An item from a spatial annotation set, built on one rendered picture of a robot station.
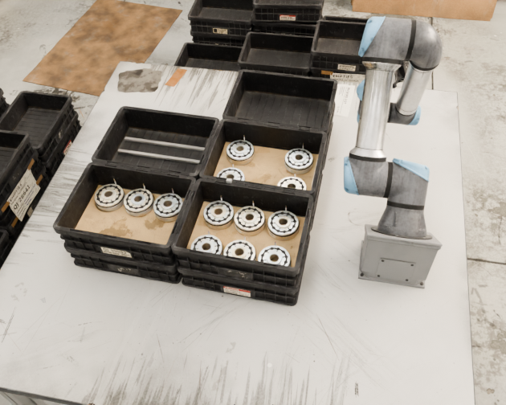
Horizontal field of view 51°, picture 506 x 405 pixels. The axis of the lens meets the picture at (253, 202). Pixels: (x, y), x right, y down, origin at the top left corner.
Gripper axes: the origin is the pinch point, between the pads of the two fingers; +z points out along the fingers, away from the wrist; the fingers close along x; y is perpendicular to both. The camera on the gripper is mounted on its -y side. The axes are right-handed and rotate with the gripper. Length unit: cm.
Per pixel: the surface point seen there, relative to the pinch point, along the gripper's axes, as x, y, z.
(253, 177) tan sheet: -30, 16, -71
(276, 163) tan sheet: -28, 16, -60
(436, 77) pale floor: -70, 59, 134
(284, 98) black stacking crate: -43, 2, -30
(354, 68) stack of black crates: -63, 17, 44
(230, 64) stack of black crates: -142, -1, 33
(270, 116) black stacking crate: -42, 5, -42
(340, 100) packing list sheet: -38.6, 15.8, -2.7
